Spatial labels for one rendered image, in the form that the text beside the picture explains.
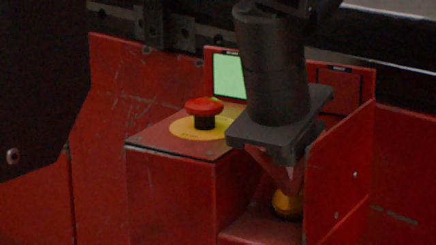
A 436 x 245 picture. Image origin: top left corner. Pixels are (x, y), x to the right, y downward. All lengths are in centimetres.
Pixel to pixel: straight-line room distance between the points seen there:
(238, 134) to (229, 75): 19
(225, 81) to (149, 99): 34
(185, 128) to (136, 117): 44
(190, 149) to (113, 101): 53
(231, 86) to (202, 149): 14
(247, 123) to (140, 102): 53
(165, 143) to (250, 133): 11
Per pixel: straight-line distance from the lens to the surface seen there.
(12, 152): 49
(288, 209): 84
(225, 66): 94
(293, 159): 75
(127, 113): 132
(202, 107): 85
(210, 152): 81
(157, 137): 85
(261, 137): 75
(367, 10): 98
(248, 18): 72
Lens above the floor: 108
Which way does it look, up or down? 20 degrees down
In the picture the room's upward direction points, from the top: 1 degrees counter-clockwise
